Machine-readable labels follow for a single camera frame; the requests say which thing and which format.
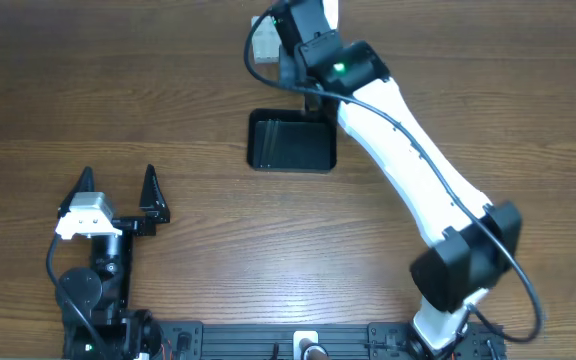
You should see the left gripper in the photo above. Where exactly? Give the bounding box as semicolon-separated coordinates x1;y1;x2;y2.
57;163;172;238

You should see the clear test tube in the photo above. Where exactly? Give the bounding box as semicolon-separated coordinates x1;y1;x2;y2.
258;119;272;169

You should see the black tray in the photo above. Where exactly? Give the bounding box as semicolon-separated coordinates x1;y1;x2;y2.
245;107;339;175

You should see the white test tube rack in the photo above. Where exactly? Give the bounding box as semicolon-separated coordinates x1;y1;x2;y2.
250;15;283;66

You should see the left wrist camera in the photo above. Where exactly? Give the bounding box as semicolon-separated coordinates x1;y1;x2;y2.
54;191;124;242

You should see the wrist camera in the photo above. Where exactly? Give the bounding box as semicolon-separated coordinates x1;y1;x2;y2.
54;191;124;242
321;0;341;29

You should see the black cable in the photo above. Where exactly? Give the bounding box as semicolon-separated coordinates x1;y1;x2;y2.
242;1;545;345
44;233;115;360

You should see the mounting rail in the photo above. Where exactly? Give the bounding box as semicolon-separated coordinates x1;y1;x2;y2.
157;320;507;360

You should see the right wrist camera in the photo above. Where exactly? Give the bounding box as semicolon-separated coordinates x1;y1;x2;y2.
321;0;341;29

